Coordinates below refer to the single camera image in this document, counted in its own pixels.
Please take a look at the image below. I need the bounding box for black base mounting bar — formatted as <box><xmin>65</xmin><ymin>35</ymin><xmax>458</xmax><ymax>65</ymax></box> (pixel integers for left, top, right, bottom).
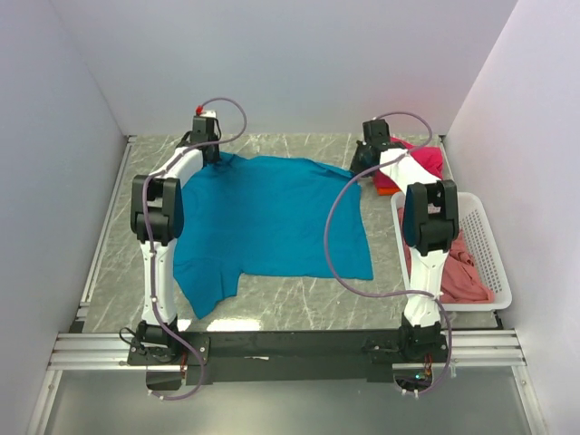
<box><xmin>127</xmin><ymin>329</ymin><xmax>449</xmax><ymax>384</ymax></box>

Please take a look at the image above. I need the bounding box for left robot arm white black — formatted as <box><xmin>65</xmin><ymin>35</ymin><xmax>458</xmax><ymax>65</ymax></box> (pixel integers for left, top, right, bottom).
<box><xmin>130</xmin><ymin>109</ymin><xmax>221</xmax><ymax>357</ymax></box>

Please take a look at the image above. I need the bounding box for white plastic laundry basket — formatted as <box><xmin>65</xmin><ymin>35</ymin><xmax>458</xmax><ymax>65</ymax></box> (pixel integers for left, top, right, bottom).
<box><xmin>390</xmin><ymin>189</ymin><xmax>513</xmax><ymax>314</ymax></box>

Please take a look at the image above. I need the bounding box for orange folded t shirt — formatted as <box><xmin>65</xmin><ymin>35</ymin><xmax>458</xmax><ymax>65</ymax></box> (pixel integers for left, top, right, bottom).
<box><xmin>375</xmin><ymin>186</ymin><xmax>401</xmax><ymax>196</ymax></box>

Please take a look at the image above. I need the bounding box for blue t shirt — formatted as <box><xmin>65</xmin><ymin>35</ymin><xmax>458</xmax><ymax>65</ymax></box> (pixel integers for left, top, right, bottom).
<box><xmin>173</xmin><ymin>153</ymin><xmax>373</xmax><ymax>318</ymax></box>

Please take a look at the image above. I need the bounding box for salmon pink t shirt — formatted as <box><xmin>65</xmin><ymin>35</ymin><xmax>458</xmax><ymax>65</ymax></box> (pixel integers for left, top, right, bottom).
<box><xmin>396</xmin><ymin>206</ymin><xmax>495</xmax><ymax>305</ymax></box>

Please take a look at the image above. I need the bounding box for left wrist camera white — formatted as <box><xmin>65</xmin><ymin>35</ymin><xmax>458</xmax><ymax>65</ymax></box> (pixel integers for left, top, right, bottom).
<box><xmin>195</xmin><ymin>105</ymin><xmax>218</xmax><ymax>119</ymax></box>

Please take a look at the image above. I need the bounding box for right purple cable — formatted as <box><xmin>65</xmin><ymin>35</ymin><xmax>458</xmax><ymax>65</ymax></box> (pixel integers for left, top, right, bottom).
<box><xmin>323</xmin><ymin>111</ymin><xmax>454</xmax><ymax>398</ymax></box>

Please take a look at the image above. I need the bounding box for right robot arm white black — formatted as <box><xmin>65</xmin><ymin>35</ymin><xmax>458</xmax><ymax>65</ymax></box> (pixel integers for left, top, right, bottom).
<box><xmin>350</xmin><ymin>119</ymin><xmax>459</xmax><ymax>358</ymax></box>

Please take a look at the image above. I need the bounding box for magenta folded t shirt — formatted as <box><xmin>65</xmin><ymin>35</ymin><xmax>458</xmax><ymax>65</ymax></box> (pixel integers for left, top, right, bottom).
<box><xmin>372</xmin><ymin>147</ymin><xmax>443</xmax><ymax>187</ymax></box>

